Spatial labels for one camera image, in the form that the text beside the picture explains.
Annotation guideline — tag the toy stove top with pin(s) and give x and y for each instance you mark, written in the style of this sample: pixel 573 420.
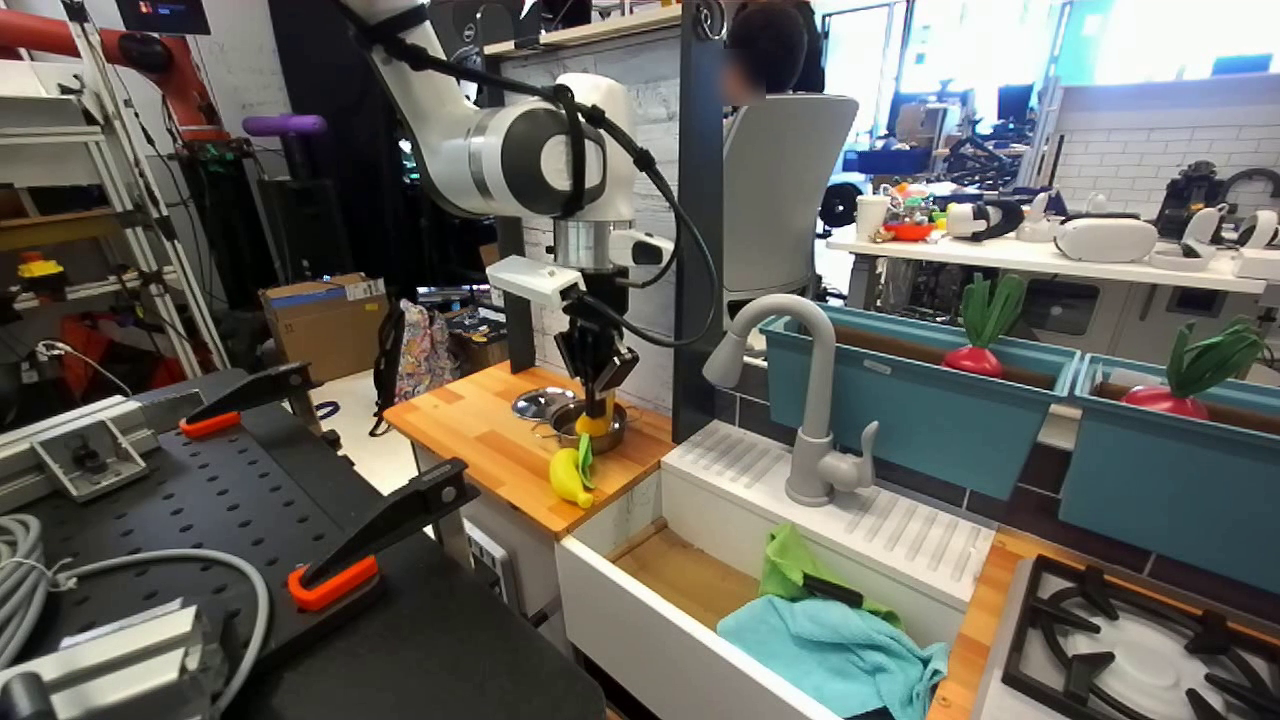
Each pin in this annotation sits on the toy stove top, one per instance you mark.
pixel 1082 645

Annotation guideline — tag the cardboard box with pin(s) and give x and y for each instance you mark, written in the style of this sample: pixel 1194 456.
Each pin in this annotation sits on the cardboard box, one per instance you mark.
pixel 329 324

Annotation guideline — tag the toy radish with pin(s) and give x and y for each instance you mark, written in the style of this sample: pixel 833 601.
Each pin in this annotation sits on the toy radish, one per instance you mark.
pixel 1198 367
pixel 987 314

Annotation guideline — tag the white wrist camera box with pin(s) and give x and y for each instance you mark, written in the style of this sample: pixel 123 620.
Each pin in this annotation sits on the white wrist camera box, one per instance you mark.
pixel 547 286

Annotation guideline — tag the teal planter box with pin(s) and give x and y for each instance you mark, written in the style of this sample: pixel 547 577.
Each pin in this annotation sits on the teal planter box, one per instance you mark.
pixel 941 420
pixel 1187 489

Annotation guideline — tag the toy radish right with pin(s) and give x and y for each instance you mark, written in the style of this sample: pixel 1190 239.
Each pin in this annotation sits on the toy radish right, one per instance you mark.
pixel 1198 367

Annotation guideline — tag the black orange clamp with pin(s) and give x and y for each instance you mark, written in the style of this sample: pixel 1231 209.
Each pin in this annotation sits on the black orange clamp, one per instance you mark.
pixel 273 385
pixel 425 504

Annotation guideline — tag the silver pot lid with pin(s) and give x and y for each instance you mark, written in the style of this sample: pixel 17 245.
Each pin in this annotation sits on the silver pot lid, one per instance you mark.
pixel 543 400

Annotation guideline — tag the toy radish left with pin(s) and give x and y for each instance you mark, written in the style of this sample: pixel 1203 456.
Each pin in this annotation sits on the toy radish left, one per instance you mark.
pixel 987 314

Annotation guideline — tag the teal cloth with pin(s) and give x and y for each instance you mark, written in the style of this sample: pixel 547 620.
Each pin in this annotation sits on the teal cloth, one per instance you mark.
pixel 840 657

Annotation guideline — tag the grey office chair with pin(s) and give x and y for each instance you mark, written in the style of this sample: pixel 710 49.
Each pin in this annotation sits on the grey office chair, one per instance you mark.
pixel 777 163

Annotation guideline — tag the green cloth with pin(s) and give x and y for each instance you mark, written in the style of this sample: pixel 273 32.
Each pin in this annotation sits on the green cloth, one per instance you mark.
pixel 796 575

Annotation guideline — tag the seated person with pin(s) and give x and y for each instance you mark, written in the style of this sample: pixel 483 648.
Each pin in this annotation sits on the seated person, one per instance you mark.
pixel 769 46

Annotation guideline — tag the small silver pot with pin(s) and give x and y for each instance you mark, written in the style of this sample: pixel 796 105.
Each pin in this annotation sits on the small silver pot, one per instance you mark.
pixel 564 424

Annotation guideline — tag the left teal planter box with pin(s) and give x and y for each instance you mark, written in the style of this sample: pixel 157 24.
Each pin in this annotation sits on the left teal planter box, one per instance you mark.
pixel 941 420

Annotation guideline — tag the right teal planter box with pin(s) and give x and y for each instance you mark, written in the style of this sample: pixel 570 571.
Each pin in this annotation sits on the right teal planter box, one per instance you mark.
pixel 1187 489

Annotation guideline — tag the grey wood backsplash panel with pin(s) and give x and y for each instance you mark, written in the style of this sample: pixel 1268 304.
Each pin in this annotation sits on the grey wood backsplash panel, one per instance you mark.
pixel 648 68

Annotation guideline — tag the black orange clamp near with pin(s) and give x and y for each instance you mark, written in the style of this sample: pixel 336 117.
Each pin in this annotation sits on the black orange clamp near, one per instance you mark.
pixel 425 504

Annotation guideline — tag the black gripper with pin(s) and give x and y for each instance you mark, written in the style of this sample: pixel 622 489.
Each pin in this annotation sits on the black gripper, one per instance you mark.
pixel 599 336

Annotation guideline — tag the white toy sink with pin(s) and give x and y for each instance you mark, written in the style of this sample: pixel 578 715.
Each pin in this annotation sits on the white toy sink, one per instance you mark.
pixel 652 575

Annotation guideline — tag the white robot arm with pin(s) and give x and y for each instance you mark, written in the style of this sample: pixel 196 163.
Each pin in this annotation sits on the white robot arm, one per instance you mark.
pixel 514 149

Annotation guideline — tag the yellow green toy corn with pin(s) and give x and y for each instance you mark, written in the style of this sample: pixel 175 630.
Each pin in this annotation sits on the yellow green toy corn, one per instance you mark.
pixel 573 471

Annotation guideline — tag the black orange clamp far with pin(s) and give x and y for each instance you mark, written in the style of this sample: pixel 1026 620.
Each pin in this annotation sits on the black orange clamp far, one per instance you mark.
pixel 273 385

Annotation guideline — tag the yellow toy carrot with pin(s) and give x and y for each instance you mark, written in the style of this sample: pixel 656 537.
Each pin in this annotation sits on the yellow toy carrot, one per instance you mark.
pixel 599 420

